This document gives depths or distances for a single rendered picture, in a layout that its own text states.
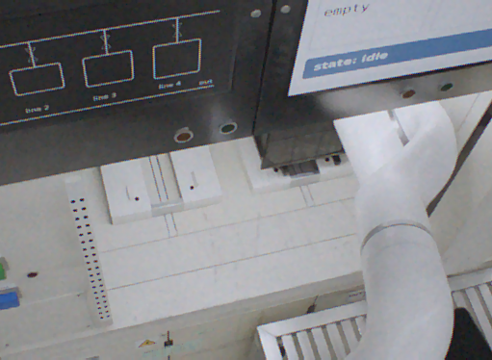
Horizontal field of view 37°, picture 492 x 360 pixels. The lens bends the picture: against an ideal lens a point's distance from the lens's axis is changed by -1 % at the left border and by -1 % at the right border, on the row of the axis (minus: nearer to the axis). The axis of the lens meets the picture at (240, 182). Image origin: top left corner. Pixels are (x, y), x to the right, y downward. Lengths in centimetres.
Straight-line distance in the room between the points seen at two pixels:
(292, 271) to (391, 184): 48
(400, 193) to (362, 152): 17
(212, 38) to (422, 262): 32
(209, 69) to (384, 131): 40
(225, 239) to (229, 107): 62
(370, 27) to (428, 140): 27
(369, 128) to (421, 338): 40
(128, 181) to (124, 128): 62
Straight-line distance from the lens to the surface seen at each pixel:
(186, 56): 71
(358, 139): 107
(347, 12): 73
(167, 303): 133
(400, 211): 88
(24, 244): 98
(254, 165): 142
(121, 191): 139
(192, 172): 140
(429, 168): 98
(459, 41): 85
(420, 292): 77
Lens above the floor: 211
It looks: 59 degrees down
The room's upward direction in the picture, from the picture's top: 9 degrees clockwise
